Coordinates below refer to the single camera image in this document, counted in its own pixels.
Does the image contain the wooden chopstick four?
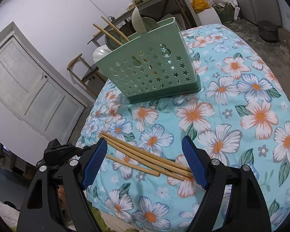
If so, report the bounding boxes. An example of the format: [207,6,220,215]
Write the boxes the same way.
[105,154,160,177]

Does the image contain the wooden chopstick five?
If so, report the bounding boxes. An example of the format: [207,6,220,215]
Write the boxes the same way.
[99,135,193,179]

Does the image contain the wooden chopstick six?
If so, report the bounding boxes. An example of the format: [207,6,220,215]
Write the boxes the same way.
[107,141,184,181]

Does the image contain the wooden chopstick three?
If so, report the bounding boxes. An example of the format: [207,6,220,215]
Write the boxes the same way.
[101,132,191,172]

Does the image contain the wooden chopstick two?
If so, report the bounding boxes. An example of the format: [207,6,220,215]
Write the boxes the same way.
[93,24,122,46]

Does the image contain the wooden chopstick one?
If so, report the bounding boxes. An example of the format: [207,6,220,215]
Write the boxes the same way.
[101,16,130,42]

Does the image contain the person's left hand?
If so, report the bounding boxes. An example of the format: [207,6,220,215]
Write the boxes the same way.
[57,185,67,208]

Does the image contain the white door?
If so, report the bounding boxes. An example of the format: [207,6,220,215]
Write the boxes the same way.
[0,34,84,143]

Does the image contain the wooden chair black seat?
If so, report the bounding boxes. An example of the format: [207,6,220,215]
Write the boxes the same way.
[66,53,107,98]

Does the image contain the floral blue tablecloth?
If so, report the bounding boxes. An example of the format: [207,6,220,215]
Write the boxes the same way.
[77,24,290,231]

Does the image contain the white shell-shaped plate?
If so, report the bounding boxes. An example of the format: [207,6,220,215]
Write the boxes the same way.
[93,45,112,63]

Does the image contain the green plastic utensil basket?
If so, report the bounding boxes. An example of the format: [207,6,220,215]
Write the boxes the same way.
[96,17,201,103]

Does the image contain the green spoon in basket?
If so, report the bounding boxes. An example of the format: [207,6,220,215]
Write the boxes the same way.
[105,17,159,50]

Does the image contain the grey wooden desk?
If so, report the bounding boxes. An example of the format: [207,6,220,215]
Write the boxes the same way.
[87,0,198,47]

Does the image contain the black rice cooker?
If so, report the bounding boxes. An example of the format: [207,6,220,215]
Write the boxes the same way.
[257,20,279,43]

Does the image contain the white box by desk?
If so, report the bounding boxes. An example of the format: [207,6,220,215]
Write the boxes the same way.
[186,0,222,26]

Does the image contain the yellow plastic bag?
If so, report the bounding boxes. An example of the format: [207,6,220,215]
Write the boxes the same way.
[191,0,211,14]

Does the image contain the silver refrigerator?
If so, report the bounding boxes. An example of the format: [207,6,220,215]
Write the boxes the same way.
[237,0,282,27]

